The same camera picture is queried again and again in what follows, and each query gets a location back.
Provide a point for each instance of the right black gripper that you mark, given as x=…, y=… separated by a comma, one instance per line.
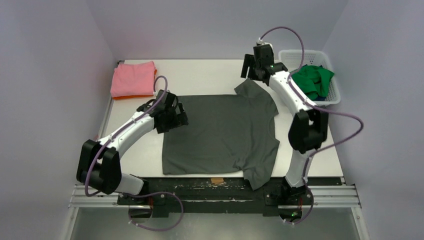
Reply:
x=251, y=68

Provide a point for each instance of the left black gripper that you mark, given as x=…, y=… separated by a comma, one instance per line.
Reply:
x=178, y=120

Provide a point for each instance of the grey t-shirt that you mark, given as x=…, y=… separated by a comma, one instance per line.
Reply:
x=226, y=133

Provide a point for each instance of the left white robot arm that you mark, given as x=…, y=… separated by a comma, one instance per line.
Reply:
x=99, y=164

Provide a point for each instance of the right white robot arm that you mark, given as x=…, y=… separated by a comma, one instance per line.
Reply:
x=309, y=127

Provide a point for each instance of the orange folded t-shirt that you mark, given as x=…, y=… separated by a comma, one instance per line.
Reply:
x=132, y=96

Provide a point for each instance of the white plastic basket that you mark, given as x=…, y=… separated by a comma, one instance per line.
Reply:
x=292, y=59

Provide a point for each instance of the pink folded t-shirt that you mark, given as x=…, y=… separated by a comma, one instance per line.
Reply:
x=133, y=79

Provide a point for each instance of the green t-shirt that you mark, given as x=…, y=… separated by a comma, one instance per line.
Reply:
x=314, y=81

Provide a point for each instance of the brown tape piece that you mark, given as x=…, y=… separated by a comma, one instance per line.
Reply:
x=217, y=181

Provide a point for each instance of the blue t-shirt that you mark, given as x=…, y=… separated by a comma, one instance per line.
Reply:
x=320, y=98

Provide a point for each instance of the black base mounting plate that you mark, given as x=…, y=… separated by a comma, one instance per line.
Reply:
x=235, y=196

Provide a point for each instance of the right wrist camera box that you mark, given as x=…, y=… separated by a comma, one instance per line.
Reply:
x=260, y=42

